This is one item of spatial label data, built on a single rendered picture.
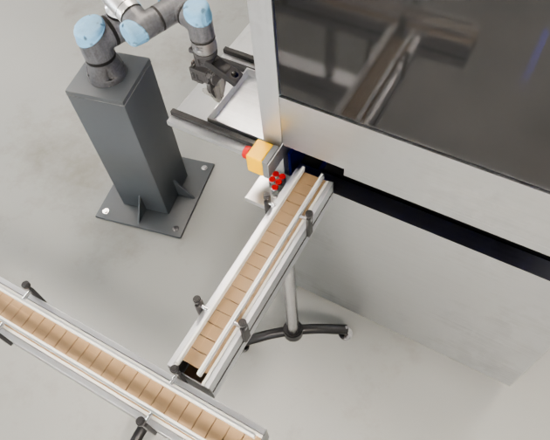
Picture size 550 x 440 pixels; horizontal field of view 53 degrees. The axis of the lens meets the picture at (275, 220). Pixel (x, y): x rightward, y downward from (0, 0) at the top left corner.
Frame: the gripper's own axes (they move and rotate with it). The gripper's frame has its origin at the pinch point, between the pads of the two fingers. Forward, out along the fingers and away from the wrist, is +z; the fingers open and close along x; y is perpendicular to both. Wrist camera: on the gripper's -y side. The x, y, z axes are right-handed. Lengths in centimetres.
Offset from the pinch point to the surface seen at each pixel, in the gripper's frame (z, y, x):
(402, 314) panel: 68, -78, 12
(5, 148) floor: 95, 150, 9
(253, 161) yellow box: -6.4, -25.5, 21.4
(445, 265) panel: 22, -85, 12
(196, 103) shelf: 7.6, 11.6, -0.7
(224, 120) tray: 7.4, -1.4, 1.8
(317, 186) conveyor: -1.1, -44.1, 17.9
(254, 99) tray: 7.4, -5.6, -10.9
